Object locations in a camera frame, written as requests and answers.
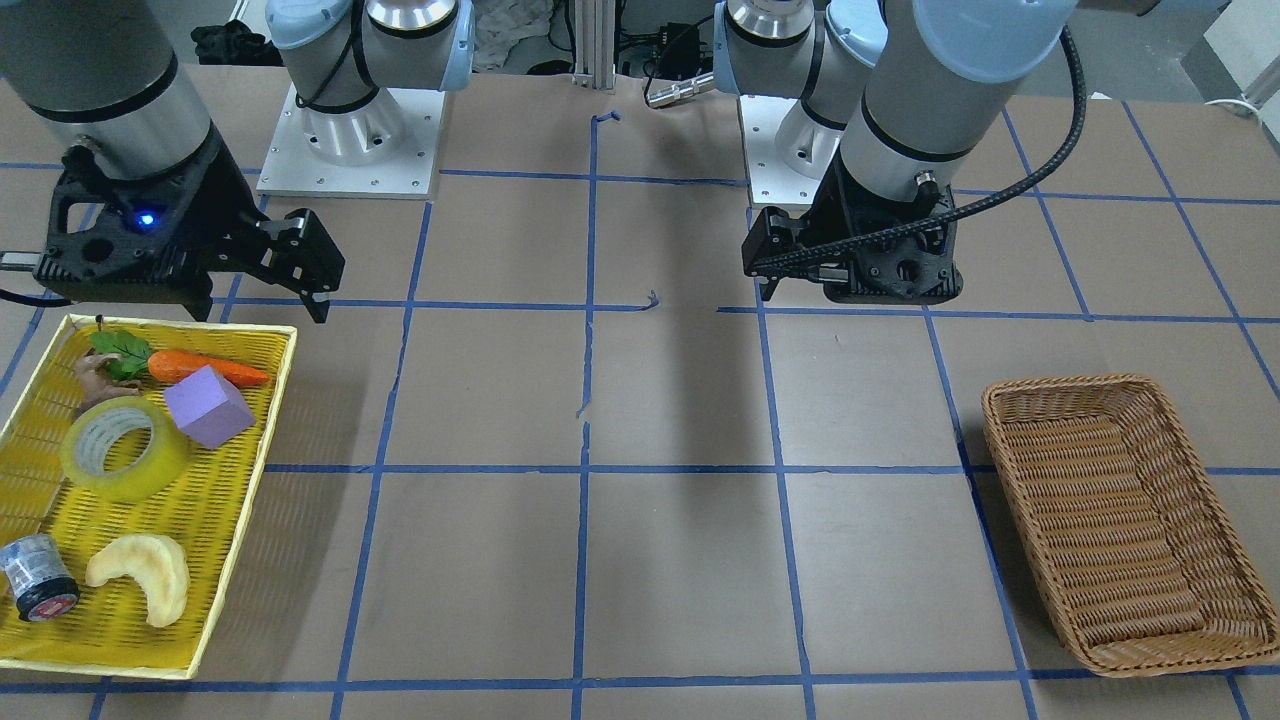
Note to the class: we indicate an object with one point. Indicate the brown toy animal figure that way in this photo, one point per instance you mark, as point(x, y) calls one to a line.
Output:
point(97, 385)

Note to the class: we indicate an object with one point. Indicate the aluminium frame post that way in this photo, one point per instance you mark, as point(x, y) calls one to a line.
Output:
point(595, 33)

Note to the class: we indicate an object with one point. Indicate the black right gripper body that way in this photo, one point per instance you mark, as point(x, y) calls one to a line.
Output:
point(213, 212)

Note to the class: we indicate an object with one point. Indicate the yellow woven tray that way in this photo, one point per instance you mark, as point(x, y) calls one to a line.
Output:
point(200, 497)

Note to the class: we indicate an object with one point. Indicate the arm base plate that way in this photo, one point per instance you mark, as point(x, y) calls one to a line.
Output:
point(386, 150)
point(787, 153)

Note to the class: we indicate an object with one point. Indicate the yellow tape roll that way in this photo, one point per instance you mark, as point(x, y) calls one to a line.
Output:
point(125, 449)

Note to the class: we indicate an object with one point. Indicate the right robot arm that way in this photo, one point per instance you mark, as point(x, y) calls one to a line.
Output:
point(104, 74)

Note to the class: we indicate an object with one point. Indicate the brown wicker basket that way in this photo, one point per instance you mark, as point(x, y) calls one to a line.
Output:
point(1136, 560)

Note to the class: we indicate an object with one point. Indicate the purple foam cube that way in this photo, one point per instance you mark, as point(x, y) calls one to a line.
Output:
point(208, 408)

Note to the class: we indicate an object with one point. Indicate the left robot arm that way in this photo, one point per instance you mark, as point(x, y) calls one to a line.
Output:
point(910, 88)

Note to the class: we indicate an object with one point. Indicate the orange toy carrot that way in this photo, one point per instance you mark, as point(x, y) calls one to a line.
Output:
point(135, 357)

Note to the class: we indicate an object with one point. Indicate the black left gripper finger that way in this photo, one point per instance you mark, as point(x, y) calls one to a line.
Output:
point(773, 233)

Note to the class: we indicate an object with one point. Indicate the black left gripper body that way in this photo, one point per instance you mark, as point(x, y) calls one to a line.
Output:
point(832, 212)

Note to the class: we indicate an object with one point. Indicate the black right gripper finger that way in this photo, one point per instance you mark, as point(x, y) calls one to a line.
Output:
point(298, 254)
point(199, 307)

